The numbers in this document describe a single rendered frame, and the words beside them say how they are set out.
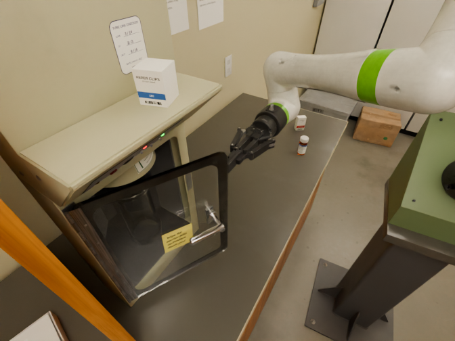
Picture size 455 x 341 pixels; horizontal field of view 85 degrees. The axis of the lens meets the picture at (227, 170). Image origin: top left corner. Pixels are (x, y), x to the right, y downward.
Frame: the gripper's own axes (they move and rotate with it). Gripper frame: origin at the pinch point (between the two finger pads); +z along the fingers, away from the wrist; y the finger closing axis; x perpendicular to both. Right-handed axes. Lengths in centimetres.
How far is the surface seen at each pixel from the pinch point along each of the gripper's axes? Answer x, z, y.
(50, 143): -23.1, 33.3, -9.2
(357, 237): 128, -102, 54
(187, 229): 8.7, 19.3, -1.3
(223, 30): -8, -79, -55
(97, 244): 0.2, 35.3, -9.4
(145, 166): -5.2, 17.5, -13.0
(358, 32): 28, -274, -13
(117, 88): -25.1, 19.7, -11.1
